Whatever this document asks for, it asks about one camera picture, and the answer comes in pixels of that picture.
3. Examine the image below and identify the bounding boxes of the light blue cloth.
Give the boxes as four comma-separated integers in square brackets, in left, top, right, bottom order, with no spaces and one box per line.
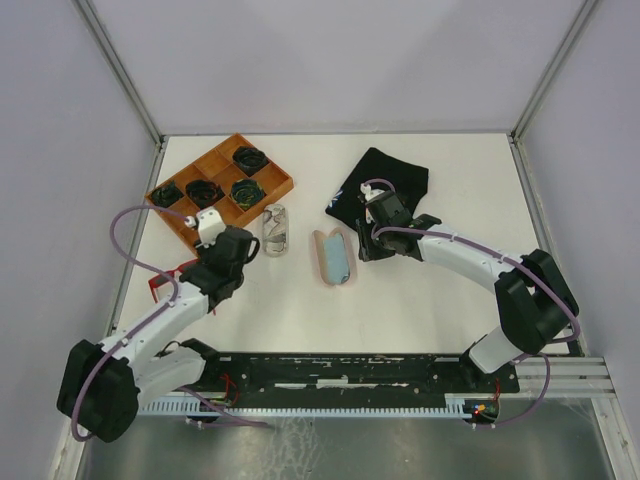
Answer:
[323,233,350,285]

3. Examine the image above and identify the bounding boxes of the pink glasses case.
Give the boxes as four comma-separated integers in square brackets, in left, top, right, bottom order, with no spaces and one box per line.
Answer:
[311,227,357,287]

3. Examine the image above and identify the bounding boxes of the marble pattern glasses case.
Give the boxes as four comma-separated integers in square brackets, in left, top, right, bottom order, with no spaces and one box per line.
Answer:
[262,204,289,257]

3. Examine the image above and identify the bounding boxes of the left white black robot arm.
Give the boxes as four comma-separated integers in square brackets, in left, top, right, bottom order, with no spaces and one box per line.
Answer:
[56,226,260,442]

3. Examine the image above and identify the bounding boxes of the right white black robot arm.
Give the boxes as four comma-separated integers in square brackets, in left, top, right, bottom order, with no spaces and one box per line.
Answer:
[356,183,580,391]

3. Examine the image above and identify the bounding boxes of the red sunglasses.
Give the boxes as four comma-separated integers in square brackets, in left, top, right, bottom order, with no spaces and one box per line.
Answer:
[147,259,197,303]

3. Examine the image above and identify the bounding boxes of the black folded cloth pouch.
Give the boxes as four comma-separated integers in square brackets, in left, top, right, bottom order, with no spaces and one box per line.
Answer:
[325,147,429,230]

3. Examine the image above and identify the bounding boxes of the rolled black belt middle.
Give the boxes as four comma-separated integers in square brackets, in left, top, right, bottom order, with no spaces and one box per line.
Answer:
[185,179,225,210]

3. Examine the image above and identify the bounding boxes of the rolled blue yellow belt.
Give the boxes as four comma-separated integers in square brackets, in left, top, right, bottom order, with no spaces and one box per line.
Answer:
[230,179,266,211]

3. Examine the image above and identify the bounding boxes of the rolled green black belt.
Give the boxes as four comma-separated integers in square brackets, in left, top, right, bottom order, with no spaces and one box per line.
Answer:
[150,181,184,208]

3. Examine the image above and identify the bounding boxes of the wooden compartment tray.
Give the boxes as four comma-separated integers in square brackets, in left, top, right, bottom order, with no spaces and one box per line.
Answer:
[146,133,294,251]

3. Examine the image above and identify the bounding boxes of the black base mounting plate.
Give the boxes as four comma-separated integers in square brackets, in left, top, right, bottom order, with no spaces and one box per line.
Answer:
[188,352,520,406]

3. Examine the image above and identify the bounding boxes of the rolled black belt top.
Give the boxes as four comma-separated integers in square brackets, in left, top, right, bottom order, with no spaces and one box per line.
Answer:
[232,146,268,176]

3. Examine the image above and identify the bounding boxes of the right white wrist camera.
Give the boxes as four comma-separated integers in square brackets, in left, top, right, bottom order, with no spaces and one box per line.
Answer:
[359,183,386,204]

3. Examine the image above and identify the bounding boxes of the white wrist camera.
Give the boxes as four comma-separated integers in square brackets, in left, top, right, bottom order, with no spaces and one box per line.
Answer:
[359,183,386,204]
[184,206,226,247]

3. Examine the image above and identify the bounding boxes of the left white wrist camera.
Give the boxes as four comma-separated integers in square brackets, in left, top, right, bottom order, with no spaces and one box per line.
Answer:
[184,206,226,247]

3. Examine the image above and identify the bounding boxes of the white slotted cable duct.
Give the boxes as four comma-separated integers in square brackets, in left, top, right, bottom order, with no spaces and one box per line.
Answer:
[138,391,480,420]

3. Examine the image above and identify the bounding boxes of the left aluminium frame post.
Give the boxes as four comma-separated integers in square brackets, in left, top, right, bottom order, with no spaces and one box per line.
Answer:
[74,0,169,146]

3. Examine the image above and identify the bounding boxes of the aluminium frame post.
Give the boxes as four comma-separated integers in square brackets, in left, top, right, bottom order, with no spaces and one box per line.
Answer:
[510,0,601,143]
[74,0,169,146]

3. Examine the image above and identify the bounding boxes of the right aluminium frame post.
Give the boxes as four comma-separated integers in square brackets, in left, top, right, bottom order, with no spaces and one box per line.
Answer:
[510,0,601,143]

